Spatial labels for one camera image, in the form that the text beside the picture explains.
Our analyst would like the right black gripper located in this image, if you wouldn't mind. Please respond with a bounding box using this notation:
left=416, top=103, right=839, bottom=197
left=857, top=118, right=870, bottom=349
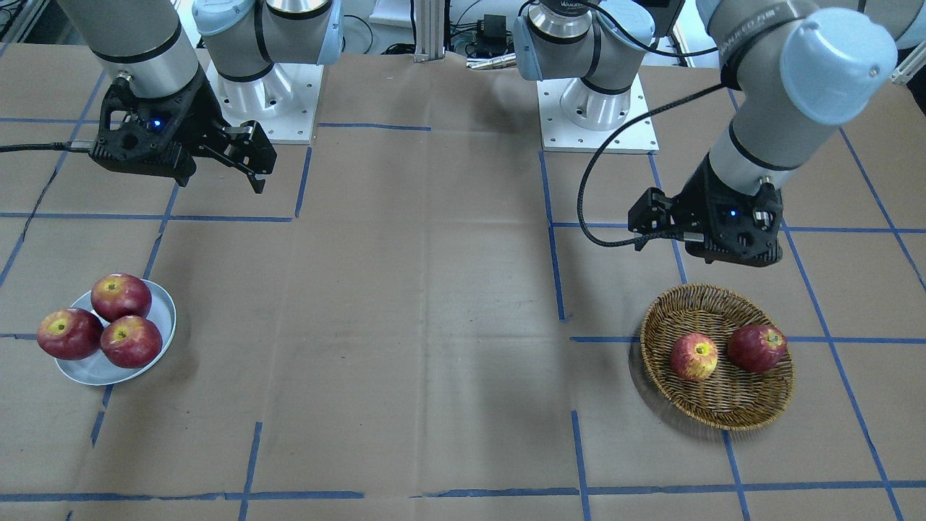
left=101, top=68, right=278, bottom=194

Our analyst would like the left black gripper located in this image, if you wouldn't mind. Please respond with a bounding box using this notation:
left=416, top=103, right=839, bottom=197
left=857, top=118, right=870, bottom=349
left=628, top=156, right=768, bottom=252

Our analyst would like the red yellow apple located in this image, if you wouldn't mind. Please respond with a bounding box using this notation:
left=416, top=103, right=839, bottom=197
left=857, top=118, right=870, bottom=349
left=669, top=333, right=720, bottom=382

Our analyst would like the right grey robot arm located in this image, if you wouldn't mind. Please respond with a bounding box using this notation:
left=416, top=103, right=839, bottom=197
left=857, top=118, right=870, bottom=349
left=59, top=1, right=343, bottom=194

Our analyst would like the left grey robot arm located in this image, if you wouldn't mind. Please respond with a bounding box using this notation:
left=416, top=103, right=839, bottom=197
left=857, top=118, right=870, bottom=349
left=514, top=1, right=924, bottom=266

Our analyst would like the red apple on plate rear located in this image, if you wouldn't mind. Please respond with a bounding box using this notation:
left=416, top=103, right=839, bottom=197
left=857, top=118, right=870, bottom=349
left=90, top=273, right=153, bottom=323

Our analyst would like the dark red apple in basket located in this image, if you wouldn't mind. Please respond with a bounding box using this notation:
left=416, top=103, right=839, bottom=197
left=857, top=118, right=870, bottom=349
left=726, top=324, right=788, bottom=373

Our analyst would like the red apple on plate front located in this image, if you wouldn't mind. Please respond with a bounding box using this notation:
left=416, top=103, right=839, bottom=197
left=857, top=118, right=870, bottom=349
left=100, top=315, right=163, bottom=369

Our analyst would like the red apple on plate side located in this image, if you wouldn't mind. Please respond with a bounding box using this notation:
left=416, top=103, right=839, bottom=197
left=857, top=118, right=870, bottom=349
left=36, top=308, right=105, bottom=360

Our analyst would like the light blue plate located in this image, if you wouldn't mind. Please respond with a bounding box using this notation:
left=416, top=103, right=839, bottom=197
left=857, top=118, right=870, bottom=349
left=55, top=279, right=177, bottom=386

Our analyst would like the black power adapter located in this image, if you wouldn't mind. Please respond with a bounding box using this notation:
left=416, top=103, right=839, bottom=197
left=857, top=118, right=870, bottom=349
left=477, top=14, right=507, bottom=44

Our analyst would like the black braided cable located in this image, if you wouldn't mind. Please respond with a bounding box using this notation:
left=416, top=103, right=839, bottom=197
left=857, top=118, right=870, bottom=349
left=0, top=139, right=93, bottom=153
left=577, top=84, right=727, bottom=248

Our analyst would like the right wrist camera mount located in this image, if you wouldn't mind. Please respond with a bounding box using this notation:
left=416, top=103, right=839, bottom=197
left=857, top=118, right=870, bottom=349
left=89, top=69, right=211, bottom=181

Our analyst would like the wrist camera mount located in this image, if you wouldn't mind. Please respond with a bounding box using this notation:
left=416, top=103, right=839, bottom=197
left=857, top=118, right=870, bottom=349
left=677, top=180, right=783, bottom=267
left=89, top=69, right=211, bottom=181

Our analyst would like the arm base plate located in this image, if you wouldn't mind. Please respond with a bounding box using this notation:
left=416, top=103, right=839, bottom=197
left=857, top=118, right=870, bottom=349
left=206, top=64, right=325, bottom=145
left=537, top=72, right=659, bottom=154

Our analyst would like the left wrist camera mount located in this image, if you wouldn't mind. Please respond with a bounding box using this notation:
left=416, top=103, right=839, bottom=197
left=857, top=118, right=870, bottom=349
left=677, top=180, right=783, bottom=267

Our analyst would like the aluminium frame post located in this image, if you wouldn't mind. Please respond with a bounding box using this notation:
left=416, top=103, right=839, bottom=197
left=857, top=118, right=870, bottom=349
left=410, top=1, right=452, bottom=64

